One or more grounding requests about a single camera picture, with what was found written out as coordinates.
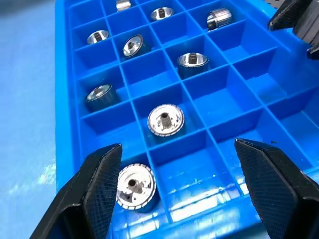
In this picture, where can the metal roller with ribbed rim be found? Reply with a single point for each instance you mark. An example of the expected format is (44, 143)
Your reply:
(97, 36)
(192, 64)
(135, 186)
(165, 120)
(132, 45)
(101, 97)
(219, 18)
(309, 27)
(162, 13)
(123, 4)

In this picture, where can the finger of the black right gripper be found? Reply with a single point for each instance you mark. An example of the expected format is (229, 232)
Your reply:
(314, 53)
(286, 15)

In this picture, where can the blue plastic compartment tray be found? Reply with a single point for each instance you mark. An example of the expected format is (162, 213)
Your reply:
(224, 104)

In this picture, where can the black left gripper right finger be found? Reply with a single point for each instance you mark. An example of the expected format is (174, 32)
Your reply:
(281, 194)

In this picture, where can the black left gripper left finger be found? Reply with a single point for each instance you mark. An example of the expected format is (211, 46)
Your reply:
(82, 199)

